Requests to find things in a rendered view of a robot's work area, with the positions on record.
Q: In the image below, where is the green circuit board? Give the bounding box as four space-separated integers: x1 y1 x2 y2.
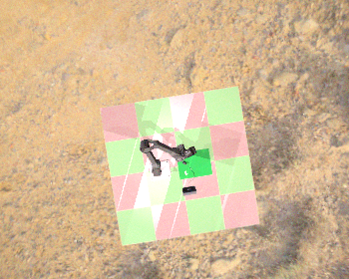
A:
177 148 212 179

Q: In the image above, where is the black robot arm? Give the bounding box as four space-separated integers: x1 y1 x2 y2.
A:
140 139 194 176

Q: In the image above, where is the black square panel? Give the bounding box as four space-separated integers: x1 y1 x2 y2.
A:
182 186 197 196

